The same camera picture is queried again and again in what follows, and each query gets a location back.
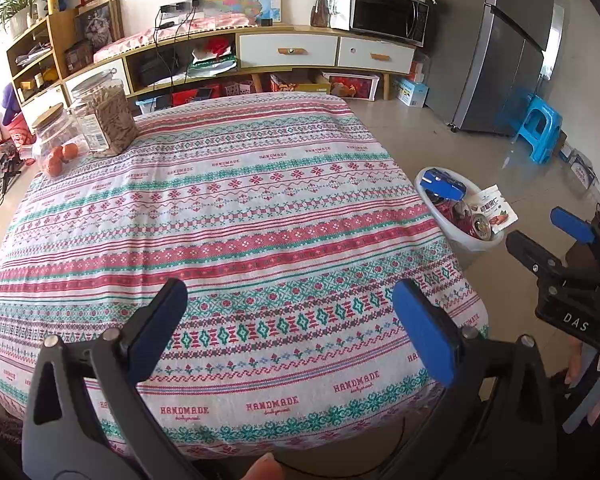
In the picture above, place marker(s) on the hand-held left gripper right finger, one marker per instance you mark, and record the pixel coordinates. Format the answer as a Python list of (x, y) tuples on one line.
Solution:
[(422, 330)]

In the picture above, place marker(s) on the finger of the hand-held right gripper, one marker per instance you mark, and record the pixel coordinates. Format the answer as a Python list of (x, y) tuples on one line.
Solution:
[(572, 225), (530, 252)]

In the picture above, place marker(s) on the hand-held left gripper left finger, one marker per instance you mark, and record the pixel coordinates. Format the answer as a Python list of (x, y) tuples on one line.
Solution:
[(155, 330)]

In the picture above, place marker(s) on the white printed snack packet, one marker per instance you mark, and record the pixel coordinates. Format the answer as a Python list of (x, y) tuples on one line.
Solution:
[(495, 207)]

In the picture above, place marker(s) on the white plastic bucket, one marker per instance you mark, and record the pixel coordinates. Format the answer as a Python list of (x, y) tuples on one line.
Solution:
[(460, 242)]

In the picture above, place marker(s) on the blue printed carton box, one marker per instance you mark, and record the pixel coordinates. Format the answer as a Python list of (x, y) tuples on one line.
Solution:
[(445, 185)]

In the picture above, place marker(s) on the person's right hand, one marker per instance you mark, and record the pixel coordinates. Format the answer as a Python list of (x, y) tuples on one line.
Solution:
[(577, 365)]

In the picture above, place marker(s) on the person's left hand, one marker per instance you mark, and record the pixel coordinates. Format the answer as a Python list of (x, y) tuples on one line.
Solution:
[(265, 470)]

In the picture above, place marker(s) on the white printed box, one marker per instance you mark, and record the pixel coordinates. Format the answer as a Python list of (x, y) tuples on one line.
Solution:
[(582, 172)]

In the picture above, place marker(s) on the blue plastic stool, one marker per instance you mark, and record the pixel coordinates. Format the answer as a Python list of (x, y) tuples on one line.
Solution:
[(540, 125)]

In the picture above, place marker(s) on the patterned pink green tablecloth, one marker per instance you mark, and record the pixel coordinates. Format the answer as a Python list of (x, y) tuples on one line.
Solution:
[(255, 210)]

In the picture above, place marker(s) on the grey refrigerator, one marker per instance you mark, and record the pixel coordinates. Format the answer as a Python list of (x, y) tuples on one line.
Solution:
[(505, 60)]

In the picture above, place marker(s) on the orange fruit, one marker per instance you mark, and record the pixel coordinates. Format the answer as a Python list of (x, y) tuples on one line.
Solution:
[(70, 152), (55, 166)]

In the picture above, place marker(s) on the white blue carton box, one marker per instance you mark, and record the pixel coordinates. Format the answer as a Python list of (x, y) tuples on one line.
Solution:
[(412, 92)]

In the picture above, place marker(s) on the orange white small box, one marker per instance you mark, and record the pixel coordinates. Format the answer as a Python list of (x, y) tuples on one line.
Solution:
[(417, 71)]

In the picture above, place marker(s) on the large glass biscuit jar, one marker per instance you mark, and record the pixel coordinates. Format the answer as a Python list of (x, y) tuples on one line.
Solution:
[(112, 120)]

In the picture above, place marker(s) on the glass jar with wooden lid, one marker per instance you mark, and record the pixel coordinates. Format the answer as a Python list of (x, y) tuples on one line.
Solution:
[(55, 130)]

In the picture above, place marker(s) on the red flat box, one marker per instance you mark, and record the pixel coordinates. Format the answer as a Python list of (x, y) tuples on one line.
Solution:
[(195, 96)]

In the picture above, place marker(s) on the white storage box red print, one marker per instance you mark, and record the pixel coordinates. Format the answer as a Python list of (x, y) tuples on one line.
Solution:
[(352, 85)]

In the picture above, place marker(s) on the pile of plastic bags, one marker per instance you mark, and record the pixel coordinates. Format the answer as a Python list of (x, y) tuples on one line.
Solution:
[(0, 135)]

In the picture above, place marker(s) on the black electronic device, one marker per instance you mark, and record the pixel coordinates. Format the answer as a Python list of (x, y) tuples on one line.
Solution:
[(157, 70)]

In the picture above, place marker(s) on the yellow cardboard box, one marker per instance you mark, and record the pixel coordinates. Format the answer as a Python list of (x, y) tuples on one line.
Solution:
[(305, 87)]

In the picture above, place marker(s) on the black microwave oven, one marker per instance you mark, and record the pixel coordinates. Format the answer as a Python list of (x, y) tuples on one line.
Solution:
[(385, 12)]

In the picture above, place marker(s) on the wooden white drawer cabinet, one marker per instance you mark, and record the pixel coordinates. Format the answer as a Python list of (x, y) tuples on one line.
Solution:
[(287, 50)]

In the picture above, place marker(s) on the framed cat picture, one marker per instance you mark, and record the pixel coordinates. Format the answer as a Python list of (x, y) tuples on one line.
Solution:
[(100, 25)]

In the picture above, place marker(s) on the wooden shelf unit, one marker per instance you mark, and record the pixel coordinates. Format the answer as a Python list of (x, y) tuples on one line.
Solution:
[(62, 25)]

